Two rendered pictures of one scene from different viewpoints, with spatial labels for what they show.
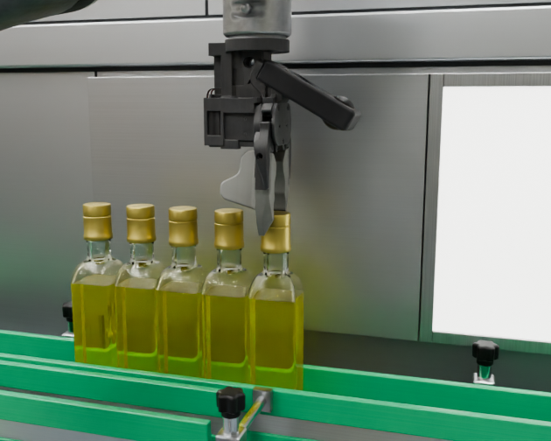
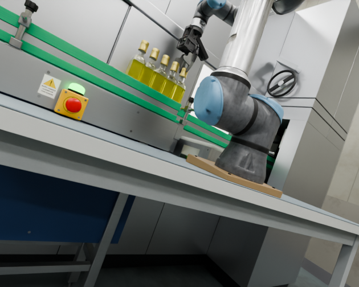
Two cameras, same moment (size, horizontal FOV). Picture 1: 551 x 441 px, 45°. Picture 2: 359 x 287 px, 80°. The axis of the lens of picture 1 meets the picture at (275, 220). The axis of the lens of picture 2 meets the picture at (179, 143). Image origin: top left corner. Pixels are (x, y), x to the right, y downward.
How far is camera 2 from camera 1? 0.91 m
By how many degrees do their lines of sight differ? 53
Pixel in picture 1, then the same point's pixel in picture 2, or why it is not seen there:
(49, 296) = not seen: hidden behind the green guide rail
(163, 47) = (154, 15)
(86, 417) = (153, 93)
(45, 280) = not seen: hidden behind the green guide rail
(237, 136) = (190, 48)
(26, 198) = (86, 25)
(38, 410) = (141, 86)
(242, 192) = (187, 60)
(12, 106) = not seen: outside the picture
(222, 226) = (176, 65)
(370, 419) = (192, 119)
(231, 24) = (198, 24)
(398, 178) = (191, 77)
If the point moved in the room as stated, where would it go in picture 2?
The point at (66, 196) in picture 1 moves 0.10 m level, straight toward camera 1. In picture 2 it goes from (102, 33) to (119, 37)
